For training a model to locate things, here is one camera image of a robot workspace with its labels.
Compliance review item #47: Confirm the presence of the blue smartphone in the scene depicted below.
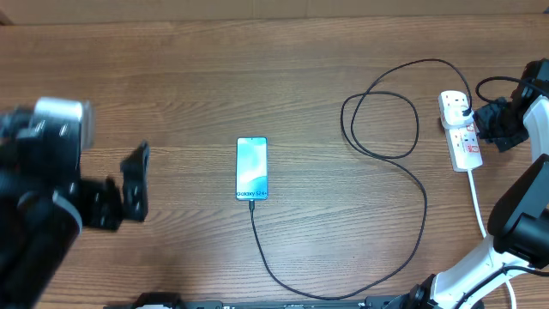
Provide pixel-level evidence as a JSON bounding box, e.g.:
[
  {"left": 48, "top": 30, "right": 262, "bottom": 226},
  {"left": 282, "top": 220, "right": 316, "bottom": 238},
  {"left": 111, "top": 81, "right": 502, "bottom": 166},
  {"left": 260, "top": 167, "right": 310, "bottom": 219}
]
[{"left": 235, "top": 136, "right": 268, "bottom": 201}]

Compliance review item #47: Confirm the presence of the black usb charger cable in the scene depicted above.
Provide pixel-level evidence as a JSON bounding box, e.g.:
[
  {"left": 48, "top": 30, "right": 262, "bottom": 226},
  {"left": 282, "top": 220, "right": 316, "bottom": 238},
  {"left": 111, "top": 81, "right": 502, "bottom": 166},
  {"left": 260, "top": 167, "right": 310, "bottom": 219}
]
[{"left": 247, "top": 58, "right": 474, "bottom": 301}]

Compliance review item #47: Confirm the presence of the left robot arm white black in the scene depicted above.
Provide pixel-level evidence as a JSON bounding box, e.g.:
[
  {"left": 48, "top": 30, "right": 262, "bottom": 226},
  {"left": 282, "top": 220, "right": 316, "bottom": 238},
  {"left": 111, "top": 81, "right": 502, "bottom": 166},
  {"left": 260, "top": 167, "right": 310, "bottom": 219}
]
[{"left": 1, "top": 109, "right": 150, "bottom": 308}]

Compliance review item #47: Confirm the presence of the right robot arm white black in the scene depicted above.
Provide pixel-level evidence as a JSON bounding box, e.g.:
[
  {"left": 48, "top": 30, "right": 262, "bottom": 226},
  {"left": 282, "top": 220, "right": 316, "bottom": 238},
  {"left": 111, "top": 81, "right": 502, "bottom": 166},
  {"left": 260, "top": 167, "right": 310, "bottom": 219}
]
[{"left": 388, "top": 58, "right": 548, "bottom": 308}]

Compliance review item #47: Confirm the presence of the white charger plug adapter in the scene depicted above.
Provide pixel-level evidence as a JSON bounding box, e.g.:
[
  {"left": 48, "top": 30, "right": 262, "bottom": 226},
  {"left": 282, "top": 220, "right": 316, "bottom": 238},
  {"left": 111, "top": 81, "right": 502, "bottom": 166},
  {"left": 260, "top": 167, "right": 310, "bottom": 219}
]
[{"left": 441, "top": 106, "right": 474, "bottom": 130}]

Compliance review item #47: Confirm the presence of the white power strip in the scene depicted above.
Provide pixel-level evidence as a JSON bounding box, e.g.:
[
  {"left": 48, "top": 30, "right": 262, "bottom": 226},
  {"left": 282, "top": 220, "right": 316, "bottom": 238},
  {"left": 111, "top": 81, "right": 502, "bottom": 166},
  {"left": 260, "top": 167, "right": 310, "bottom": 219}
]
[{"left": 437, "top": 89, "right": 484, "bottom": 173}]

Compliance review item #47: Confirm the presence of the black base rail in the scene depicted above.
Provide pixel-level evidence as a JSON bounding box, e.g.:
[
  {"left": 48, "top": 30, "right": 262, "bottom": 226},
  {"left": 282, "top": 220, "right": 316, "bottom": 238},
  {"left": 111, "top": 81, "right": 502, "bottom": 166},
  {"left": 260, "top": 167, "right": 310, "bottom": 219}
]
[{"left": 104, "top": 293, "right": 410, "bottom": 309}]

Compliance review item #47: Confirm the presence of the white power strip cord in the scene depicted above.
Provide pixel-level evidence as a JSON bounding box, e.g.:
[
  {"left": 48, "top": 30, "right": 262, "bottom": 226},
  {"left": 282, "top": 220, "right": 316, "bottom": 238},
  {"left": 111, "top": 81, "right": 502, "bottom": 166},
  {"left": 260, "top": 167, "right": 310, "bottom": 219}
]
[{"left": 466, "top": 169, "right": 518, "bottom": 309}]

